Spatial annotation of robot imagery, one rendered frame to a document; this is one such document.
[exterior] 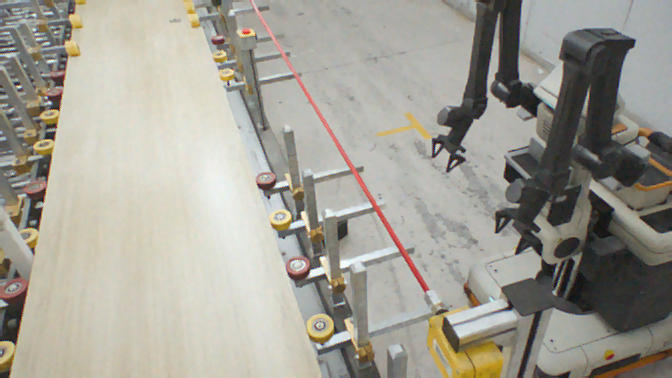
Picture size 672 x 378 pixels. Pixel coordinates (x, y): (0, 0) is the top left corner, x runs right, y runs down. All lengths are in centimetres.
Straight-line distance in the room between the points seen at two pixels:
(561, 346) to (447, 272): 77
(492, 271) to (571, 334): 41
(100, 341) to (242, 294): 41
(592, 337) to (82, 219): 205
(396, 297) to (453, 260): 42
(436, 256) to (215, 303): 160
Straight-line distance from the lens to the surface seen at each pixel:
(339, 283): 169
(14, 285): 198
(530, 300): 59
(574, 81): 139
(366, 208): 195
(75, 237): 207
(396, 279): 282
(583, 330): 244
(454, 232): 310
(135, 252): 191
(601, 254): 207
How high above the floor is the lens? 215
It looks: 39 degrees down
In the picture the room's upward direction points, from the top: 5 degrees counter-clockwise
